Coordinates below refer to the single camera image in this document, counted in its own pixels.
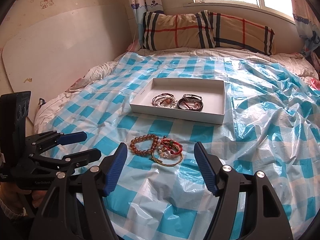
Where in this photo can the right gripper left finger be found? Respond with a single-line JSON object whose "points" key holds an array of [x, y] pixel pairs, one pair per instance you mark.
{"points": [[112, 168]]}

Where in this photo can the blue pink curtain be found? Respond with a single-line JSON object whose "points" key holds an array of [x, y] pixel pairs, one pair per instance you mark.
{"points": [[307, 25]]}

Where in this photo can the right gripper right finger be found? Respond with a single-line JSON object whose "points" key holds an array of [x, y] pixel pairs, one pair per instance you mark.
{"points": [[209, 166]]}

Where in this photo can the left plaid pillow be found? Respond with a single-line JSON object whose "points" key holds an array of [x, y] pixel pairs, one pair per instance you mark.
{"points": [[161, 32]]}

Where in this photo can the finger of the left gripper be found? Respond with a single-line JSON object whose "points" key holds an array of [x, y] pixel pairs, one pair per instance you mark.
{"points": [[71, 138], [84, 158]]}

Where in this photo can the person's left hand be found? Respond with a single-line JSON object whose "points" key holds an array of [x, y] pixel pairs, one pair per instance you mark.
{"points": [[11, 196]]}

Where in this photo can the white leaning board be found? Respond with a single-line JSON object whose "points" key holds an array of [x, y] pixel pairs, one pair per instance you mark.
{"points": [[48, 57]]}

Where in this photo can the right plaid pillow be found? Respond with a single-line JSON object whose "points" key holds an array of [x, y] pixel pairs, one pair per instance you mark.
{"points": [[220, 30]]}

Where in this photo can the white shallow cardboard box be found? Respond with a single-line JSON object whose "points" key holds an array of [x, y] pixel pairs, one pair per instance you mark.
{"points": [[201, 100]]}

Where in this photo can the plaid pillow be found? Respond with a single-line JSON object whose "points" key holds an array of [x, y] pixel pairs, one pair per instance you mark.
{"points": [[161, 32], [220, 30]]}

